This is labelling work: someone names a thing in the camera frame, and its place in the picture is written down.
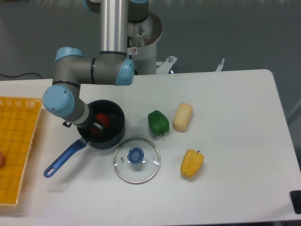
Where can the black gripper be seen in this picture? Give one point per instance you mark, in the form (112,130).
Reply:
(86,120)

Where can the red bell pepper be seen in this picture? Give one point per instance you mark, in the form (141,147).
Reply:
(104,120)

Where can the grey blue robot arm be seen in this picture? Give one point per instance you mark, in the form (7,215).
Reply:
(112,67)

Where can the green bell pepper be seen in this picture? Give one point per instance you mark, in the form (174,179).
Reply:
(158,123)

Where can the yellow bell pepper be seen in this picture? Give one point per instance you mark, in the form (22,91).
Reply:
(191,163)

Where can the glass lid blue knob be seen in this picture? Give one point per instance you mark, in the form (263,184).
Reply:
(136,160)

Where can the yellow plastic basket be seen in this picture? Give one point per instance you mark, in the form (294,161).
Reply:
(18,120)

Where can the beige bread loaf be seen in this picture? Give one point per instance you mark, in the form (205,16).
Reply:
(182,117)

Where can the black device table corner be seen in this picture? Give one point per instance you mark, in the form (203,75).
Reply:
(296,200)

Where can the dark pot blue handle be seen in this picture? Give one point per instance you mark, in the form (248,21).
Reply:
(111,119)

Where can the white metal base frame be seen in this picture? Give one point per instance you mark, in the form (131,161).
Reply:
(167,66)

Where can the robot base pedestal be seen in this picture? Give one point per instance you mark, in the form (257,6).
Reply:
(144,31)

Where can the white metal bracket right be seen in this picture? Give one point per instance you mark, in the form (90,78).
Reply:
(220,66)

